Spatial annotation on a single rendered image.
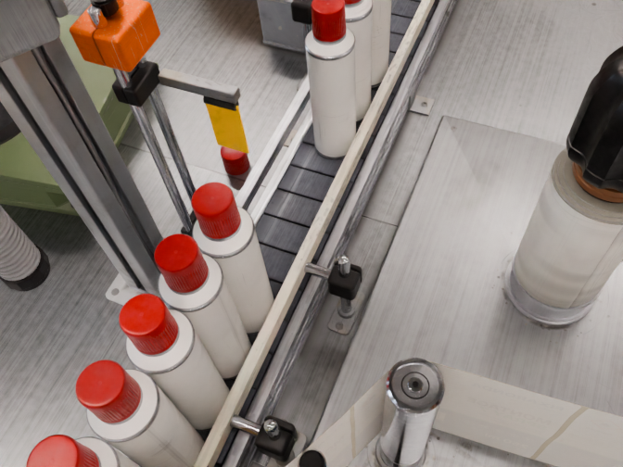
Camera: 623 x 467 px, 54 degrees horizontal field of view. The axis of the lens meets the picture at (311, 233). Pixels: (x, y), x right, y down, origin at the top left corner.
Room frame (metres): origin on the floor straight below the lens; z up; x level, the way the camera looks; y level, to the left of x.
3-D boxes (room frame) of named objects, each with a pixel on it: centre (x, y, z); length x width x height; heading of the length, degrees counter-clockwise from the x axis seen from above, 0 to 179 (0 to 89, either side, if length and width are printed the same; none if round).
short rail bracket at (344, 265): (0.30, -0.03, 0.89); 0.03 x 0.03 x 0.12; 61
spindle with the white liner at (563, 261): (0.27, -0.24, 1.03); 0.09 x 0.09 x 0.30
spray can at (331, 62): (0.50, -0.04, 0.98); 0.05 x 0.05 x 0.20
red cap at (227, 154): (0.53, 0.09, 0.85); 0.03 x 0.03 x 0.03
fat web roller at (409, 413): (0.13, -0.05, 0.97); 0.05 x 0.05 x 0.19
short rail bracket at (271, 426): (0.15, 0.07, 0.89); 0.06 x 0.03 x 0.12; 61
